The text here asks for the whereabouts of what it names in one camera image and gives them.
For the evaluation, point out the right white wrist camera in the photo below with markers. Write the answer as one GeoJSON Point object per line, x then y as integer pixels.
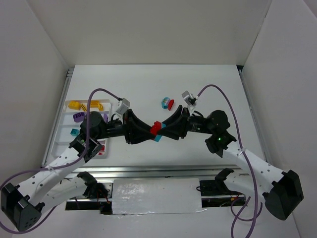
{"type": "Point", "coordinates": [190, 100]}

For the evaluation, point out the small yellow lego brick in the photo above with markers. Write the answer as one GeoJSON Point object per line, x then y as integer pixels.
{"type": "Point", "coordinates": [74, 105]}

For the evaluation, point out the yellow striped lego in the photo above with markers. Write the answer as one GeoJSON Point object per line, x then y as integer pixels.
{"type": "Point", "coordinates": [83, 107]}

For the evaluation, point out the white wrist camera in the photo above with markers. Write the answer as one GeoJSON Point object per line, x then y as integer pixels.
{"type": "Point", "coordinates": [190, 100]}
{"type": "Point", "coordinates": [122, 107]}

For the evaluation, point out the teal lego brick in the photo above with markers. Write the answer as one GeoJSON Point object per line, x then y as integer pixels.
{"type": "Point", "coordinates": [157, 138]}

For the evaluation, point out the red curved lego piece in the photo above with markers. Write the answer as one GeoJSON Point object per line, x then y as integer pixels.
{"type": "Point", "coordinates": [170, 104]}

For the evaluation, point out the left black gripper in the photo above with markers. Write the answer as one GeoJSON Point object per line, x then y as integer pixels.
{"type": "Point", "coordinates": [127, 127]}

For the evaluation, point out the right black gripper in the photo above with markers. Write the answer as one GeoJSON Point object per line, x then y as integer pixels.
{"type": "Point", "coordinates": [184, 122]}

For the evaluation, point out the red white flower lego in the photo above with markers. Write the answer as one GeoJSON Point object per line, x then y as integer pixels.
{"type": "Point", "coordinates": [102, 151]}

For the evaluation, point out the purple brick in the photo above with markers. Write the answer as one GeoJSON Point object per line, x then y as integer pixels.
{"type": "Point", "coordinates": [79, 117]}

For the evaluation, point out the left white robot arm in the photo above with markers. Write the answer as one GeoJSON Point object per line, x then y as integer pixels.
{"type": "Point", "coordinates": [48, 187]}

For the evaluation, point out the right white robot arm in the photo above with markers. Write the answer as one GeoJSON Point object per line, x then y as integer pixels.
{"type": "Point", "coordinates": [280, 191]}

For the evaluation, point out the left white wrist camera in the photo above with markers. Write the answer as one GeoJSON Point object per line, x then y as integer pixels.
{"type": "Point", "coordinates": [122, 107]}

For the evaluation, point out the teal printed round lego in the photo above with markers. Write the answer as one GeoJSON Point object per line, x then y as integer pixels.
{"type": "Point", "coordinates": [165, 102]}

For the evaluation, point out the red lego brick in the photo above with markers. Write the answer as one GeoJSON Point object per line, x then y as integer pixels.
{"type": "Point", "coordinates": [157, 127]}

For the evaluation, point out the white compartment sorting tray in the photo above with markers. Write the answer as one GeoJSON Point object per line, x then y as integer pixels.
{"type": "Point", "coordinates": [68, 128]}

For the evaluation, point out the large yellow lego brick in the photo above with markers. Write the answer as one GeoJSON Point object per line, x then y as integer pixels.
{"type": "Point", "coordinates": [94, 104]}

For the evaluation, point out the white foil cover panel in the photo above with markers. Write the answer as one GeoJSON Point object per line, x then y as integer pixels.
{"type": "Point", "coordinates": [156, 196]}

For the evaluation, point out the small teal lego cube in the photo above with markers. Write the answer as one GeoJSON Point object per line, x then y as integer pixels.
{"type": "Point", "coordinates": [74, 132]}

